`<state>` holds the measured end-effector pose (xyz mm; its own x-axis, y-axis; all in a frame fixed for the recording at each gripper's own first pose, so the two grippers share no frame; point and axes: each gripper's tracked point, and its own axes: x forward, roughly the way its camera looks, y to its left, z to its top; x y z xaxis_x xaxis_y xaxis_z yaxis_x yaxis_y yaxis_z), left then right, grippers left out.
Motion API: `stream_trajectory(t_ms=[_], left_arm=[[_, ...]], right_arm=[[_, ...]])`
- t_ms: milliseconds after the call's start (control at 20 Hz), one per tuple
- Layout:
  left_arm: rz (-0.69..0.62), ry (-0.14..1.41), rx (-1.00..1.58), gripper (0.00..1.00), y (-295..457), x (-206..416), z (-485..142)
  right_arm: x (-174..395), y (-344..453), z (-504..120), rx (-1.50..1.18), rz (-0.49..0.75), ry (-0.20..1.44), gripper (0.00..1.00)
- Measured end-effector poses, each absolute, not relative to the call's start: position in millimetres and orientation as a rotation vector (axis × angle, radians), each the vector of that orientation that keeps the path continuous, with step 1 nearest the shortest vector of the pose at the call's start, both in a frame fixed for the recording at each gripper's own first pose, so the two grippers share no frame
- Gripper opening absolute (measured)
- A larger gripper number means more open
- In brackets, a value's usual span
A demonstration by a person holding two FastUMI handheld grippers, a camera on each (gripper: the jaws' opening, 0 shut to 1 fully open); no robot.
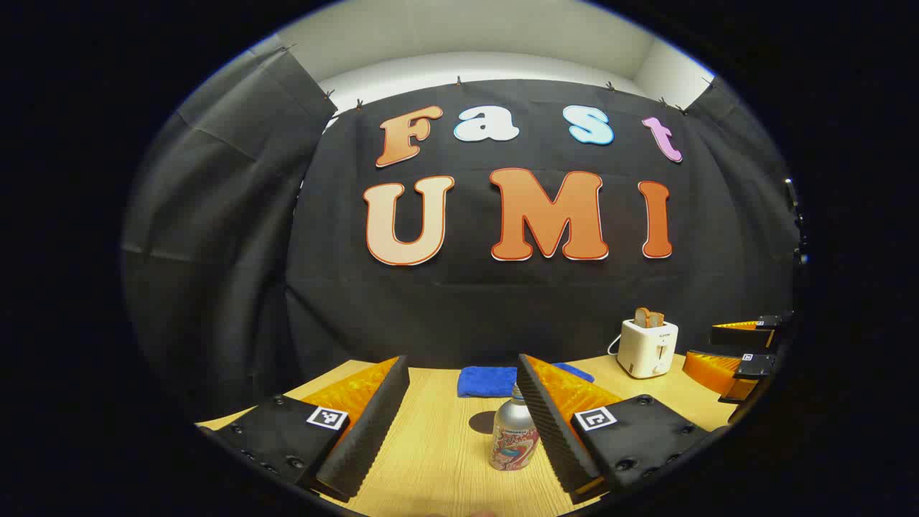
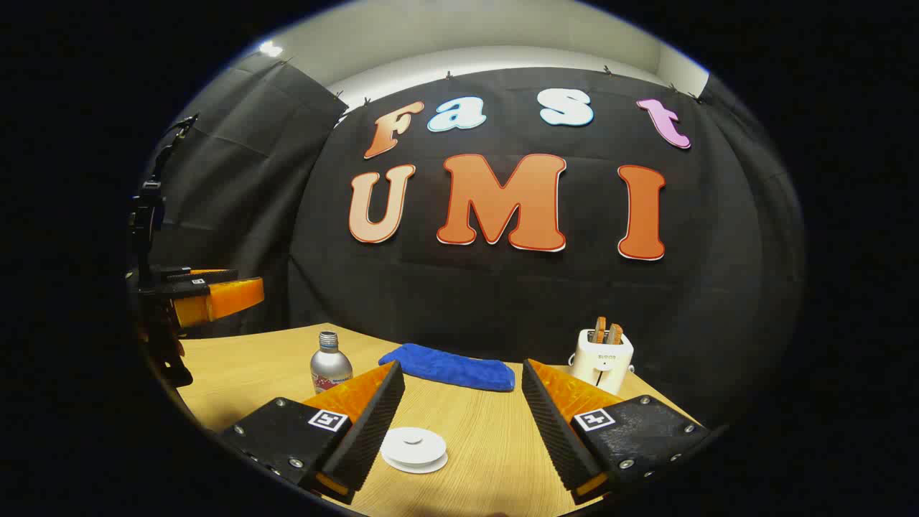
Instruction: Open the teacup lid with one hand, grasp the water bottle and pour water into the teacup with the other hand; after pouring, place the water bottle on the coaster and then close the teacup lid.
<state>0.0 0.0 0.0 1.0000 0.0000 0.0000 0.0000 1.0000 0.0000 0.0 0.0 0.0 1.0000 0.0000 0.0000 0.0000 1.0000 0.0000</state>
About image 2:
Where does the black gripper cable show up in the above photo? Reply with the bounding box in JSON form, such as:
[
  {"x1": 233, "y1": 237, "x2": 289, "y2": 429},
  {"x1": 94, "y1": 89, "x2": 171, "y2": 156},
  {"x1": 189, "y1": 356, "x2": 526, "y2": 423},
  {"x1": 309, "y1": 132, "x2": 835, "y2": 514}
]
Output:
[{"x1": 147, "y1": 113, "x2": 200, "y2": 189}]

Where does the white toaster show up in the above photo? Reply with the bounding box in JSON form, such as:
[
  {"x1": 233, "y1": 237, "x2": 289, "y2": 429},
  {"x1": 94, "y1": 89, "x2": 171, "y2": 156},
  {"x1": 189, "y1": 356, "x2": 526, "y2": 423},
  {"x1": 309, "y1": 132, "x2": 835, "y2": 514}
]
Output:
[{"x1": 569, "y1": 328, "x2": 635, "y2": 396}]

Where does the silver water bottle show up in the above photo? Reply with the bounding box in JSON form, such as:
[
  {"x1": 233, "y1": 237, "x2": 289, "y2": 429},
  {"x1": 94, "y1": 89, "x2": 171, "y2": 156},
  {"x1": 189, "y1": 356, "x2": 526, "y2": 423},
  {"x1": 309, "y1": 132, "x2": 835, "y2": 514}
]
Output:
[{"x1": 310, "y1": 331, "x2": 354, "y2": 395}]

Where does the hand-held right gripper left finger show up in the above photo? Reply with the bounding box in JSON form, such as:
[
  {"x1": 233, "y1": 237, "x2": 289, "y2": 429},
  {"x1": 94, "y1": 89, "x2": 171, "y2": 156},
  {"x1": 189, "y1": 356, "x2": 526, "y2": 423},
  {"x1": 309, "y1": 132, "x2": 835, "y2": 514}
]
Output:
[{"x1": 218, "y1": 360, "x2": 406, "y2": 505}]

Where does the black backdrop cloth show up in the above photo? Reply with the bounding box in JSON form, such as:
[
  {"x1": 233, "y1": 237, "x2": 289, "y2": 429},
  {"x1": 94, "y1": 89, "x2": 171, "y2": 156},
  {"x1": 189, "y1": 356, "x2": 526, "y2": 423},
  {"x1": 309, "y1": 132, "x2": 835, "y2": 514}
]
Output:
[{"x1": 147, "y1": 54, "x2": 805, "y2": 432}]

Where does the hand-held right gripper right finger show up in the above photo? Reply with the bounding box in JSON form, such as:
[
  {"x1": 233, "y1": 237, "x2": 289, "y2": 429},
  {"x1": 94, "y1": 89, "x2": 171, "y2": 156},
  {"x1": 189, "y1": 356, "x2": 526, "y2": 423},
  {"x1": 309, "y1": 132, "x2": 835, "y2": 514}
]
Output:
[{"x1": 522, "y1": 358, "x2": 712, "y2": 505}]

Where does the blue towel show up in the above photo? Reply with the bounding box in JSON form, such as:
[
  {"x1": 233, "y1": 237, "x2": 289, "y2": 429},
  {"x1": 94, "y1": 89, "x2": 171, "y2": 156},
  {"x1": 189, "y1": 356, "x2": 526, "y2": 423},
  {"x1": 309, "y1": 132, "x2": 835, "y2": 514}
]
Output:
[{"x1": 378, "y1": 343, "x2": 516, "y2": 392}]

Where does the white saucer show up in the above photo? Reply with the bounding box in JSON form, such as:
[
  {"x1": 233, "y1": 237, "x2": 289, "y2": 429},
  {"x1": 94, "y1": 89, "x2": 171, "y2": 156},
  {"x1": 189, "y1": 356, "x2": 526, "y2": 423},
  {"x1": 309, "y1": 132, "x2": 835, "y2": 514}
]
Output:
[{"x1": 384, "y1": 451, "x2": 449, "y2": 475}]

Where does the white teacup lid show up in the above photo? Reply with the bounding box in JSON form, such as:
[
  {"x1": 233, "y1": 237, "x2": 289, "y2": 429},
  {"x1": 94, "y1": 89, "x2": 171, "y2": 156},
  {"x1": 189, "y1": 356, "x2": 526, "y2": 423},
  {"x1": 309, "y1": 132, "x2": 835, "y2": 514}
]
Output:
[{"x1": 385, "y1": 427, "x2": 443, "y2": 460}]

